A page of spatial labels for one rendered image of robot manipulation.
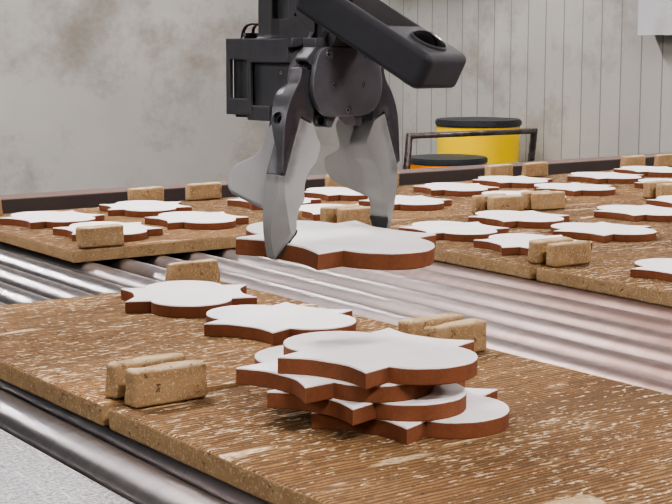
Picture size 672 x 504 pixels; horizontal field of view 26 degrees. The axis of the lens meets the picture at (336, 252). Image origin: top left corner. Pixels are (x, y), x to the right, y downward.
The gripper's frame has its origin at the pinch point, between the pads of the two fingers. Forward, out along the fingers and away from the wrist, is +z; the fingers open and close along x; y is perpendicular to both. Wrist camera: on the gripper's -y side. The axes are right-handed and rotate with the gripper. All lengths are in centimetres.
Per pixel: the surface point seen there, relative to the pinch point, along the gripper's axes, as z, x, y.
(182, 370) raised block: 9.4, 5.6, 9.6
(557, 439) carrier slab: 11.7, -3.3, -15.7
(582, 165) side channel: 10, -179, 87
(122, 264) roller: 14, -43, 72
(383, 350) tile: 7.0, 0.0, -4.0
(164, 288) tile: 10.4, -21.6, 40.8
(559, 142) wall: 38, -601, 354
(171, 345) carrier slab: 11.7, -7.3, 24.5
